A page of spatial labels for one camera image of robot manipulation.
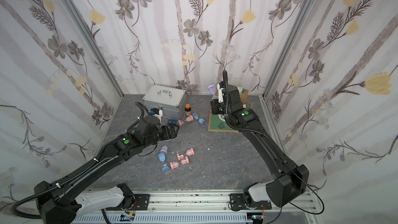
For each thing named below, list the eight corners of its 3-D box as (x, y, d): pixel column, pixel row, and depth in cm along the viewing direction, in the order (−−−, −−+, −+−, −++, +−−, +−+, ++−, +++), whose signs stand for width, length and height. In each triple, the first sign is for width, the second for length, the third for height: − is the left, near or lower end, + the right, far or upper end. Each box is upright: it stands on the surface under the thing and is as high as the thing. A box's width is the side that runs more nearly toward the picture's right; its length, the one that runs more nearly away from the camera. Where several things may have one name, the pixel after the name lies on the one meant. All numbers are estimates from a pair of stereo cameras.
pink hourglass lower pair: (174, 161, 89) (174, 159, 87) (178, 154, 91) (177, 152, 89) (187, 166, 87) (187, 164, 85) (190, 159, 89) (190, 157, 87)
